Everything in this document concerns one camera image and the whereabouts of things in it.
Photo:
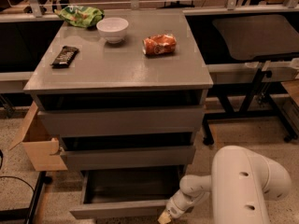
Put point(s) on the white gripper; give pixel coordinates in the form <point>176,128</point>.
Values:
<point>173,209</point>

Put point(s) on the grey bottom drawer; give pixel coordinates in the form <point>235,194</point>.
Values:
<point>128,192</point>

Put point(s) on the grey drawer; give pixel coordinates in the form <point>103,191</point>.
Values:
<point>127,151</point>
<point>120,113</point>
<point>128,192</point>

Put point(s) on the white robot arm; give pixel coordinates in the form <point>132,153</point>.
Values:
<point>240,183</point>

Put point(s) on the grey middle drawer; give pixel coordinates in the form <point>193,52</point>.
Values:
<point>127,151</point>

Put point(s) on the grey top drawer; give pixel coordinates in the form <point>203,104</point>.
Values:
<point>120,113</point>

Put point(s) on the grey drawer cabinet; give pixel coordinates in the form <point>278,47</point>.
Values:
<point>100,67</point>

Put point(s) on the brown cardboard box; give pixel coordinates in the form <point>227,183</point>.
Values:
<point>42,150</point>

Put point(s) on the crushed orange soda can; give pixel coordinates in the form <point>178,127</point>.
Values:
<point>159,44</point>

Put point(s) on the dark chocolate bar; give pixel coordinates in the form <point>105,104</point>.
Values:
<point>65,57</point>

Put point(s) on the black side table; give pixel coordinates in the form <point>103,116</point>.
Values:
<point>248,56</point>

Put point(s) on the white ceramic bowl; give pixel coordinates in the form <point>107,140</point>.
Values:
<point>113,30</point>

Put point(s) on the green chip bag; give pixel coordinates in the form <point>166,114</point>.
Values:
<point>80,16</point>

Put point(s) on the grey metal railing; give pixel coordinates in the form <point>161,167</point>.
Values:
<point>149,3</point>

